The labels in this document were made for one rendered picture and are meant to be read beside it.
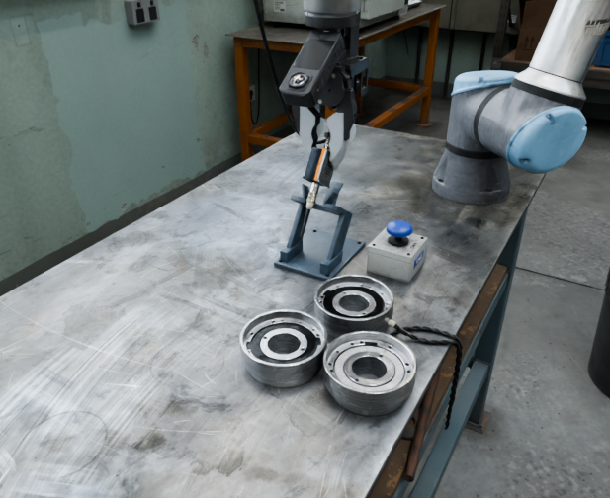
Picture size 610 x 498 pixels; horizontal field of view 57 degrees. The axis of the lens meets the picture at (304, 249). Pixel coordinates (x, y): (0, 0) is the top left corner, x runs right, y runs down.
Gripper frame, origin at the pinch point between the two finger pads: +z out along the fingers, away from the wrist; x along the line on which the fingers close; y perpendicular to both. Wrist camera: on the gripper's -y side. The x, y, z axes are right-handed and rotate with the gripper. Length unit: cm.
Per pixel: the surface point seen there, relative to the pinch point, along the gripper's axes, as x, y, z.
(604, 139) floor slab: -30, 335, 97
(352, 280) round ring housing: -9.6, -8.6, 13.0
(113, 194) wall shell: 148, 83, 73
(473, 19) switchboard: 72, 359, 33
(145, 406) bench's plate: 1.7, -38.6, 16.3
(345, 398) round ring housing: -18.4, -28.6, 13.9
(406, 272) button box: -14.8, -0.8, 14.5
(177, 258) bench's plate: 19.8, -12.2, 16.3
